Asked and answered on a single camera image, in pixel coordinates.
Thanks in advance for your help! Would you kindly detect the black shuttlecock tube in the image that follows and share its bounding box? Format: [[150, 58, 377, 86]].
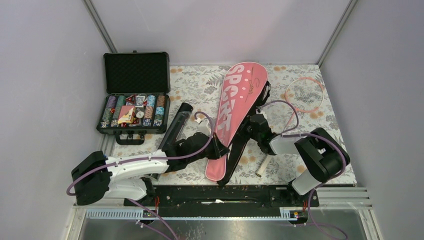
[[158, 102, 193, 152]]

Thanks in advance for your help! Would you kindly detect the pink racket cover bag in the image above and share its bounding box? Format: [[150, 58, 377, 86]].
[[205, 62, 270, 187]]

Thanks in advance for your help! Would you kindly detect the pink badminton racket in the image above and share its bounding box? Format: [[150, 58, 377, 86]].
[[284, 77, 325, 114], [255, 155, 272, 178]]

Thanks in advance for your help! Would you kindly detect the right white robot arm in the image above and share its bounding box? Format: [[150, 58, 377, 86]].
[[247, 114, 350, 206]]

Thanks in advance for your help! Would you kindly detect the playing card box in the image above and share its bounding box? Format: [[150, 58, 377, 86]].
[[117, 105, 135, 126]]

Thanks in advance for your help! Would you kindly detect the black poker chip case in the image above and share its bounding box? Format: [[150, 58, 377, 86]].
[[96, 51, 171, 145]]

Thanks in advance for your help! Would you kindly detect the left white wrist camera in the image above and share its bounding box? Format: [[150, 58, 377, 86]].
[[195, 117, 212, 136]]

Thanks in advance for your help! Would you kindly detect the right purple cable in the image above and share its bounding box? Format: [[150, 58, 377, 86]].
[[259, 99, 349, 240]]

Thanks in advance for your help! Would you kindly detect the purple cable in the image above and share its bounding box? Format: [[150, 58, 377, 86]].
[[66, 110, 216, 240], [259, 99, 349, 240]]

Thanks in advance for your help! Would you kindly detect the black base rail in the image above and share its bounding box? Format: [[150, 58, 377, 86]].
[[138, 185, 320, 218]]

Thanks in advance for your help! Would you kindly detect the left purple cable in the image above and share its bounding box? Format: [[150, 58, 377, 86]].
[[66, 110, 216, 240]]

